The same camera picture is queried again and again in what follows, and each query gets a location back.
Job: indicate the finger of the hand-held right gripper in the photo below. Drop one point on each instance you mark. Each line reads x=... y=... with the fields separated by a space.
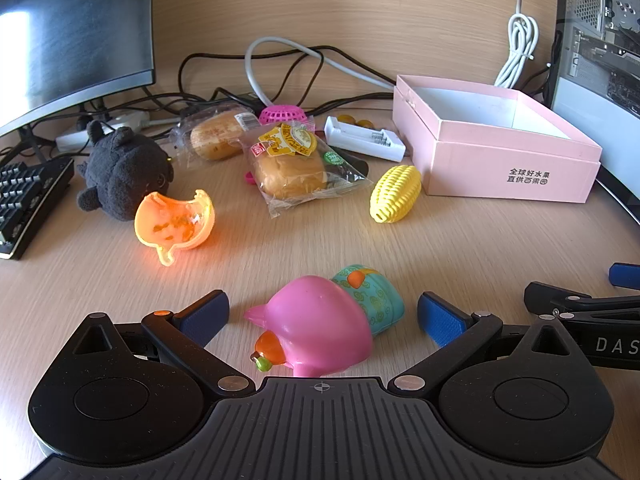
x=625 y=275
x=560 y=297

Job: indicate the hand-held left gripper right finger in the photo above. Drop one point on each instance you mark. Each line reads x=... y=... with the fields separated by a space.
x=440 y=317

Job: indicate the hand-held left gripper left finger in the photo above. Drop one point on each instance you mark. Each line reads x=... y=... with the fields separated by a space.
x=207 y=312

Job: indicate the teal patterned toy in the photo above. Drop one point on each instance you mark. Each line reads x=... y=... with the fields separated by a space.
x=380 y=300

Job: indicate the orange plastic shell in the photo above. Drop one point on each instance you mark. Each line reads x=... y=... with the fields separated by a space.
x=165 y=227

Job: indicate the pink rubber toy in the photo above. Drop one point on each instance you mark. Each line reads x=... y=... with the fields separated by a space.
x=320 y=320

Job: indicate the yellow corn toy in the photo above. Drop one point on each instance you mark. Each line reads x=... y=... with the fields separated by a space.
x=395 y=192

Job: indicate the pink cardboard box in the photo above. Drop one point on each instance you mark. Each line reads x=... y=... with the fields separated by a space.
x=500 y=170

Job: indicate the round packaged bun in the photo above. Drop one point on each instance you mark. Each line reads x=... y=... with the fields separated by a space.
x=290 y=170

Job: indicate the black plush toy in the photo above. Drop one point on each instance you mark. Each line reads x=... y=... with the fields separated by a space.
x=125 y=170

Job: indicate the long packaged bread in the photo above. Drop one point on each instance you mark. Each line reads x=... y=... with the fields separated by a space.
x=215 y=135

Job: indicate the white battery charger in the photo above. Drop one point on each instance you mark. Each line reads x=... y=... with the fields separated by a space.
x=350 y=141

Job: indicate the curved computer monitor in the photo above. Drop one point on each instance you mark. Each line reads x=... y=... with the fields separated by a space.
x=75 y=35
x=590 y=110

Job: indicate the white power strip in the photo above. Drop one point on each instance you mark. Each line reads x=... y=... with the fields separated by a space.
x=120 y=121

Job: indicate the black keyboard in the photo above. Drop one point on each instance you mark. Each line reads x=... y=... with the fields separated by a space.
x=25 y=200

